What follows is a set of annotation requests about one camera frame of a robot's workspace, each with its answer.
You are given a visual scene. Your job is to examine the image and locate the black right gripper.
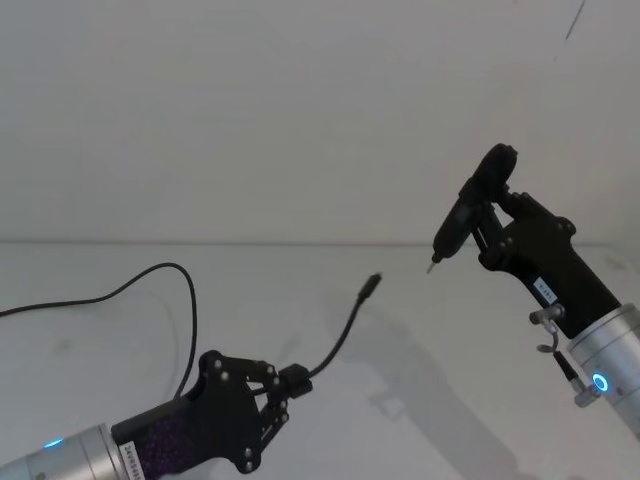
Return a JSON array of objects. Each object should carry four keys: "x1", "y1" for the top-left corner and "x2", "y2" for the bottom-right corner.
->
[{"x1": 462, "y1": 184, "x2": 624, "y2": 342}]

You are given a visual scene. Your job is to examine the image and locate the thin black cable with plug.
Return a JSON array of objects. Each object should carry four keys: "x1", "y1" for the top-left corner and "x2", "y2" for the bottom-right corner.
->
[{"x1": 0, "y1": 263, "x2": 384, "y2": 402}]

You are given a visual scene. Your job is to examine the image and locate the black pen-shaped power tool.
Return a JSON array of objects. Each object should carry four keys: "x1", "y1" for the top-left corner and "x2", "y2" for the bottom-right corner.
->
[{"x1": 426, "y1": 143, "x2": 520, "y2": 276}]

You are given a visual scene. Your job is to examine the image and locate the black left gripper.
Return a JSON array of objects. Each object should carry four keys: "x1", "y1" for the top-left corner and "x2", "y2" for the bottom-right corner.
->
[{"x1": 110, "y1": 349, "x2": 314, "y2": 480}]

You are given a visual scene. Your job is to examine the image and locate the white table cloth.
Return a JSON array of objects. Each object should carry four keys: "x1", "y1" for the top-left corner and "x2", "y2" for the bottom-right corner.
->
[{"x1": 0, "y1": 242, "x2": 640, "y2": 480}]

